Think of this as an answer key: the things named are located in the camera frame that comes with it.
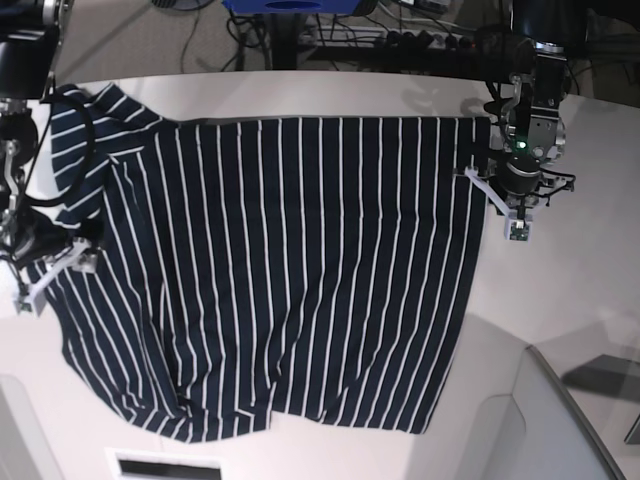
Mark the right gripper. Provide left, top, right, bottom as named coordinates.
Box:
left=14, top=214, right=100, bottom=270

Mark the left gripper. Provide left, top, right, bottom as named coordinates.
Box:
left=492, top=154, right=542, bottom=201

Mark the navy white striped t-shirt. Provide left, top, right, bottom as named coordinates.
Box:
left=46, top=85, right=491, bottom=443

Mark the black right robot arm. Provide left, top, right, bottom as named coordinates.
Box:
left=1, top=1, right=99, bottom=270

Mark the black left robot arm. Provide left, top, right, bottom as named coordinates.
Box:
left=483, top=1, right=587, bottom=209

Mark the grey monitor edge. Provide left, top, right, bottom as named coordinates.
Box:
left=513, top=346, right=639, bottom=479

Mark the black power strip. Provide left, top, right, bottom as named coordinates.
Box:
left=300, top=25, right=475, bottom=51

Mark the blue box on stand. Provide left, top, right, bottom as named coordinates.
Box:
left=223, top=0, right=359, bottom=14

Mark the black table leg post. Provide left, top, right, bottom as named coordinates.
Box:
left=266, top=13, right=305, bottom=71

